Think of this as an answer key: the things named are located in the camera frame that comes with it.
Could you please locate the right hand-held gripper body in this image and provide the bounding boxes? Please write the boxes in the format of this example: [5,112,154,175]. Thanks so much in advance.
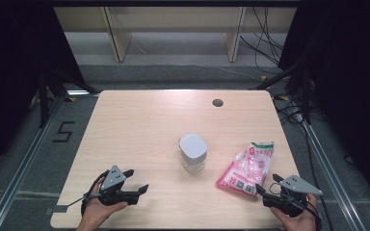
[262,174,324,218]

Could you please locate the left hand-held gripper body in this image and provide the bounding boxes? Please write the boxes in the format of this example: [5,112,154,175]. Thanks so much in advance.
[96,165,141,207]

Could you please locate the pink white sugar bag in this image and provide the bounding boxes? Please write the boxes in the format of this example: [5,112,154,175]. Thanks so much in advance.
[215,141,275,196]

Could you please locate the clear jar with grey lid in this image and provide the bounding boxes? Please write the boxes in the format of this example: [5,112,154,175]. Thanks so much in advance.
[178,133,209,175]

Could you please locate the person's right hand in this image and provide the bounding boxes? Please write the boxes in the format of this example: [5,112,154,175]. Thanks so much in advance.
[269,192,319,231]

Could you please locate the person's left hand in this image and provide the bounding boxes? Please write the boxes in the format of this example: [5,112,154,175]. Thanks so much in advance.
[76,176,129,231]

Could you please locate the black metal stand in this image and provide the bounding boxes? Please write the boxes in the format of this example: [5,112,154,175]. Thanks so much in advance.
[38,68,99,129]
[249,61,312,124]

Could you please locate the black curtain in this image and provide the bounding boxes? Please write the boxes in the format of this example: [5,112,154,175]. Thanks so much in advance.
[0,0,88,181]
[277,0,370,213]

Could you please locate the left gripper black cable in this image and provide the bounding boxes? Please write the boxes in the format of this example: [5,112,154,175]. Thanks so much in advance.
[66,169,111,217]

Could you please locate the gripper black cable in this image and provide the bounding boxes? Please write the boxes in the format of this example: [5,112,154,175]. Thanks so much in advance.
[66,169,111,217]
[268,182,324,231]

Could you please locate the metal floor rail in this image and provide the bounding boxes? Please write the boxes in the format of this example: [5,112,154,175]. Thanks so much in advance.
[302,121,369,231]
[0,90,91,231]

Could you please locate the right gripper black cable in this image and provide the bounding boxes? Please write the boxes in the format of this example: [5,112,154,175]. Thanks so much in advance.
[268,182,324,231]

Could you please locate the black floor cable bunch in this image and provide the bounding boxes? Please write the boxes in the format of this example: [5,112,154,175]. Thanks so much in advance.
[274,94,306,126]

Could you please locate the hanging black cables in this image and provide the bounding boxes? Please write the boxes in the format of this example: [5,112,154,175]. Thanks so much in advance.
[239,6,287,76]

